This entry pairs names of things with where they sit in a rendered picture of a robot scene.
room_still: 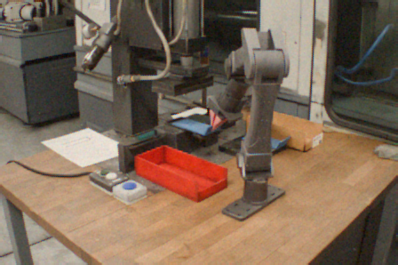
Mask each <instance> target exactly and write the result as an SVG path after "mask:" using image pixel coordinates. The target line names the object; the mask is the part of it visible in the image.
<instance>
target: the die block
mask: <svg viewBox="0 0 398 265"><path fill-rule="evenodd" d="M158 133H160V134H163V135H165V146H168V147H171V148H173V149H178V150H180V151H182V152H184V153H188V154H191V142H192V143H194V144H195V145H198V146H202V147H205V148H206V147H208V146H211V145H213V144H215V143H216V142H218V135H217V134H215V133H209V134H207V135H205V136H206V139H205V140H201V142H198V141H196V140H192V139H190V138H188V137H186V135H185V134H184V135H182V136H179V137H174V136H170V135H168V134H165V133H163V132H158V131H157V134H158Z"/></svg>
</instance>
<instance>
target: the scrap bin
mask: <svg viewBox="0 0 398 265"><path fill-rule="evenodd" d="M134 158H135V171H136V174H137V175H138V176H139V177H142V178H144V179H146V180H148V181H152V182H153V183H154V184H157V185H160V186H161V187H163V188H166V189H168V190H169V191H172V192H175V193H176V194H180V195H181V196H183V197H186V198H188V199H189V200H193V201H195V202H196V203H199V202H201V201H202V200H205V199H206V198H208V197H211V196H212V195H214V194H217V193H219V192H220V191H221V190H223V189H225V188H227V174H228V169H227V168H226V167H224V166H220V165H216V164H215V163H211V162H209V161H207V160H205V159H201V158H199V157H194V156H192V155H189V154H188V153H184V152H182V151H180V150H178V149H173V148H171V147H168V146H165V145H164V146H161V147H158V148H156V149H151V150H149V151H148V152H144V153H142V154H140V155H137V156H135V157H134Z"/></svg>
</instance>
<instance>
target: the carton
mask: <svg viewBox="0 0 398 265"><path fill-rule="evenodd" d="M249 122H250V116H247V117H246V133H247V132H248V129H249ZM289 136H291V137H290V138H289V140H288V141H287V146H286V148H291V149H295V150H299V151H301V152H304V153H306V151H308V150H310V149H311V148H313V147H315V146H317V145H318V144H320V143H322V124H318V123H316V122H313V121H310V120H305V119H302V118H299V117H295V116H289V115H286V114H282V113H278V112H275V111H274V115H273V125H272V130H271V138H272V139H277V140H279V141H283V139H286V138H288V137H289Z"/></svg>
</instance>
